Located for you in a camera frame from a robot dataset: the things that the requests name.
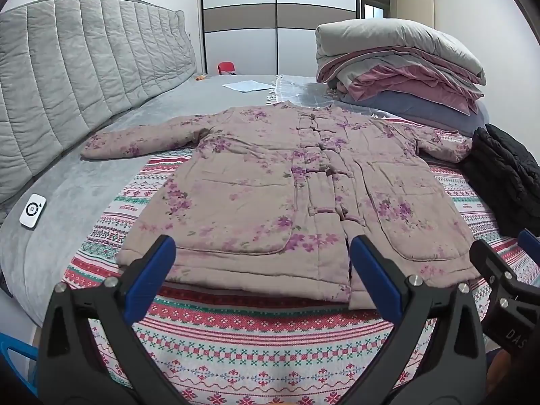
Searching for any black padded jacket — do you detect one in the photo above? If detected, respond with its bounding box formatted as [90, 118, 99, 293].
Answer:
[458, 123, 540, 237]

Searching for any grey checked tasselled throw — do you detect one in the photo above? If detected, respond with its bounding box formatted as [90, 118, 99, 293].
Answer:
[265, 75, 380, 119]

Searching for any blue-grey pillow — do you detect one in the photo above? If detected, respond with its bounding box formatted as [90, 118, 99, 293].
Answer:
[340, 92, 490, 138]

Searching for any red patterned knit blanket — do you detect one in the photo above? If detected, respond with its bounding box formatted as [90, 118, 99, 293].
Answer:
[63, 118, 540, 405]

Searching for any light blue paper sheet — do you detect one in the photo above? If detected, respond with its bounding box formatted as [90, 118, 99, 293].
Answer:
[222, 79, 275, 92]

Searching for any white sliding wardrobe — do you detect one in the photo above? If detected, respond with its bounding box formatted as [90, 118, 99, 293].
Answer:
[198, 0, 361, 77]

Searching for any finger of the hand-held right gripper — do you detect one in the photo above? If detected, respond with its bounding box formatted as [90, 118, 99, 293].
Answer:
[469, 239, 520, 304]
[517, 228, 540, 264]

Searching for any window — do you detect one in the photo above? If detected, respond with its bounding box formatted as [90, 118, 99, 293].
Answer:
[360, 0, 399, 22]

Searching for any grey quilted headboard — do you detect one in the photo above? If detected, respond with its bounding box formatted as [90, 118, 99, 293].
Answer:
[0, 0, 198, 220]

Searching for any floral padded jacket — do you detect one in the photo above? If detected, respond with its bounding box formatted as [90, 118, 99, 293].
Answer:
[80, 100, 482, 309]

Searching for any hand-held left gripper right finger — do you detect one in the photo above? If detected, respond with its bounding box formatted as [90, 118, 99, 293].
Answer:
[337, 235, 488, 405]

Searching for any blue plastic frame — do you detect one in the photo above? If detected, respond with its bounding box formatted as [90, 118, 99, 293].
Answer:
[0, 332, 39, 389]

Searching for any grey bed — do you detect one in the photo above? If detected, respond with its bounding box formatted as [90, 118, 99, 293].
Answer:
[0, 74, 492, 325]

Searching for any pink folded quilt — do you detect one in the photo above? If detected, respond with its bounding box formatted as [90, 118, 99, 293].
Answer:
[316, 46, 485, 115]

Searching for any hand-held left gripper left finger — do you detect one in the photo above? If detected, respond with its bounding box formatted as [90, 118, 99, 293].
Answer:
[37, 235, 190, 405]

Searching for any white square remote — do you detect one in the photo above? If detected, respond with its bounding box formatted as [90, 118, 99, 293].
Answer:
[19, 193, 47, 231]

